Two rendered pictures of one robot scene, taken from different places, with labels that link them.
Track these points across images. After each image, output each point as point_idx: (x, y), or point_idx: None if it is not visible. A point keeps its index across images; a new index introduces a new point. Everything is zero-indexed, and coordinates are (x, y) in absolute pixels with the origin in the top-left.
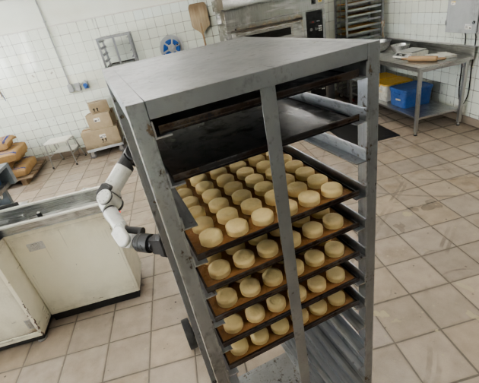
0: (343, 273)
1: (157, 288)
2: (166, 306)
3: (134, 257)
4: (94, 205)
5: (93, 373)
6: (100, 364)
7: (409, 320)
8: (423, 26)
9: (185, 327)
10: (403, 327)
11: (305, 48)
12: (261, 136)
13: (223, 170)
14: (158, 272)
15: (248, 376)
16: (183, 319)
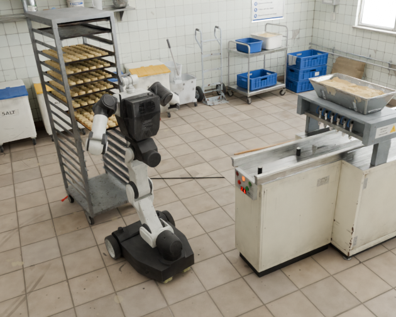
0: (49, 80)
1: (226, 264)
2: (205, 250)
3: (248, 243)
4: (242, 155)
5: (231, 209)
6: (231, 213)
7: None
8: None
9: (165, 211)
10: (7, 256)
11: (40, 12)
12: (59, 28)
13: (77, 51)
14: (239, 281)
15: (118, 202)
16: (169, 216)
